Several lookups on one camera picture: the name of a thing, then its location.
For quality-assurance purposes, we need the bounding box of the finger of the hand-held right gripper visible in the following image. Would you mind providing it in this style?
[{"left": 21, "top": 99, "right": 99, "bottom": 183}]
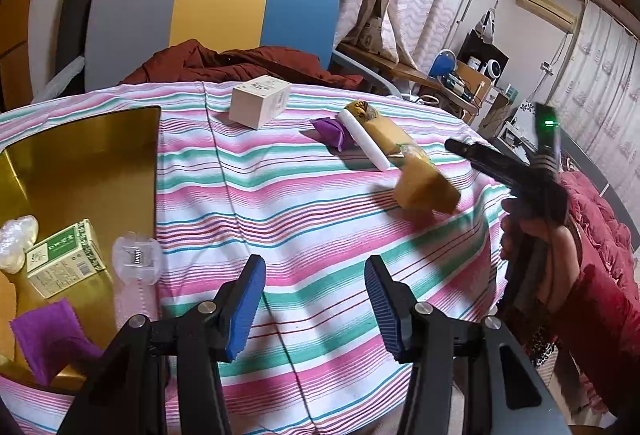
[{"left": 444, "top": 138, "right": 533, "bottom": 188}]

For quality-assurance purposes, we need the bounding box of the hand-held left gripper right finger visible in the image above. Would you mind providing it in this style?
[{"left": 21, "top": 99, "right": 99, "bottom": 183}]
[{"left": 364, "top": 255, "right": 571, "bottom": 435}]

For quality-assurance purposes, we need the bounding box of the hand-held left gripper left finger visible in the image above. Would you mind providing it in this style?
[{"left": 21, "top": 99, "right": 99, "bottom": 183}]
[{"left": 57, "top": 254, "right": 267, "bottom": 435}]

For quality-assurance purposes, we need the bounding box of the white cylinder tube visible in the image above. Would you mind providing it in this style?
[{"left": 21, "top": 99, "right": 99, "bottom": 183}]
[{"left": 336, "top": 109, "right": 391, "bottom": 172}]

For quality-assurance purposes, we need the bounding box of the clear pink plastic container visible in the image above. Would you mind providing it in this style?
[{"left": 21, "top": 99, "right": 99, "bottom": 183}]
[{"left": 111, "top": 231, "right": 162, "bottom": 326}]

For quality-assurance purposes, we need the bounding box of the purple cloth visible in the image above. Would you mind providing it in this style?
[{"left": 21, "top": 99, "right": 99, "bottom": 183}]
[
  {"left": 9, "top": 299, "right": 103, "bottom": 386},
  {"left": 310, "top": 116, "right": 353, "bottom": 152}
]

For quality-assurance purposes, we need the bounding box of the green and white box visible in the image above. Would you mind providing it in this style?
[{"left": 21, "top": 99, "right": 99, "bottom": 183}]
[{"left": 26, "top": 219, "right": 107, "bottom": 300}]

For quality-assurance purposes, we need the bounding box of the white cube box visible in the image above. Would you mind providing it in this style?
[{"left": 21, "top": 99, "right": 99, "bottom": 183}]
[{"left": 229, "top": 76, "right": 292, "bottom": 130}]

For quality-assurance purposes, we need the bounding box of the gold metal tin box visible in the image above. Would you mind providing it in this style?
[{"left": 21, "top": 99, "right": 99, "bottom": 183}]
[{"left": 0, "top": 105, "right": 163, "bottom": 396}]

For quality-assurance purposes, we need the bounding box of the white bubble plastic bag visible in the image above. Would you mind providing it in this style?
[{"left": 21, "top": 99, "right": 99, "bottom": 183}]
[{"left": 0, "top": 214, "right": 40, "bottom": 272}]

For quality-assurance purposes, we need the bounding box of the person's right hand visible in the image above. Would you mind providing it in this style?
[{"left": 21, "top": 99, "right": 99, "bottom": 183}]
[{"left": 499, "top": 195, "right": 585, "bottom": 313}]

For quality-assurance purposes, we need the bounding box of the white storage rack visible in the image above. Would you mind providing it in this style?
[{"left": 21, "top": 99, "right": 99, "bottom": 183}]
[{"left": 497, "top": 115, "right": 538, "bottom": 151}]

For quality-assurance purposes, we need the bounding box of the red quilt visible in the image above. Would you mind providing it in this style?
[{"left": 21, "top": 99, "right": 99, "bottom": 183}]
[{"left": 557, "top": 168, "right": 640, "bottom": 256}]

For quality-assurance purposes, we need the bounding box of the black shelf unit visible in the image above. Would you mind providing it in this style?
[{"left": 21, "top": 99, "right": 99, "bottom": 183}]
[{"left": 457, "top": 29, "right": 510, "bottom": 81}]

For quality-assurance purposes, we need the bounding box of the pink green striped tablecloth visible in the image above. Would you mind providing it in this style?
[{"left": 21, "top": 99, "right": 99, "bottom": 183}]
[{"left": 0, "top": 80, "right": 521, "bottom": 435}]

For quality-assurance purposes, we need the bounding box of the ship print curtain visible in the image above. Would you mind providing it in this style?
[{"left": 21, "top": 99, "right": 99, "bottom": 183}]
[{"left": 547, "top": 0, "right": 640, "bottom": 196}]

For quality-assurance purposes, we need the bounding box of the white garment steamer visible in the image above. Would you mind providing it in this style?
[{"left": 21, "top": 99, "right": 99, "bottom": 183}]
[{"left": 479, "top": 0, "right": 499, "bottom": 39}]

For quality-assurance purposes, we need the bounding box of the wooden desk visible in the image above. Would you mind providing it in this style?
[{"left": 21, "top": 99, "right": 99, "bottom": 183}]
[{"left": 337, "top": 42, "right": 511, "bottom": 126}]

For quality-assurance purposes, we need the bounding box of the cardboard box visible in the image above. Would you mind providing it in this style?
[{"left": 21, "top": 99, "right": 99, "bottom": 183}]
[{"left": 357, "top": 15, "right": 388, "bottom": 53}]

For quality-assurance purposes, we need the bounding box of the beige air conditioner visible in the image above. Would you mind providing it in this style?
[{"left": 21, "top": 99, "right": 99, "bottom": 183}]
[{"left": 516, "top": 0, "right": 577, "bottom": 33}]

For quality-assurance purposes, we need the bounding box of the dark red jacket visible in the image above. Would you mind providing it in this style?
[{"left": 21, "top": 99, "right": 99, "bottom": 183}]
[{"left": 120, "top": 40, "right": 363, "bottom": 88}]

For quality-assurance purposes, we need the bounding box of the white foam tube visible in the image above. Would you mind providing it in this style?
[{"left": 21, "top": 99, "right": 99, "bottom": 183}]
[{"left": 32, "top": 55, "right": 86, "bottom": 103}]

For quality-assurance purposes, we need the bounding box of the grey yellow blue chair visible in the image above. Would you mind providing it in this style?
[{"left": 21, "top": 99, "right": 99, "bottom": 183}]
[{"left": 82, "top": 0, "right": 401, "bottom": 98}]

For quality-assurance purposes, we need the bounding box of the black rolled mat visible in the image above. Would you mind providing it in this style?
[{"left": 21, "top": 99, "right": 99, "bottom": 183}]
[{"left": 54, "top": 0, "right": 105, "bottom": 76}]

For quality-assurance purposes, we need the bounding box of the wooden wardrobe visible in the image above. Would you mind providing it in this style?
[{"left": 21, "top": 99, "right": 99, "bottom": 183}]
[{"left": 0, "top": 0, "right": 43, "bottom": 111}]

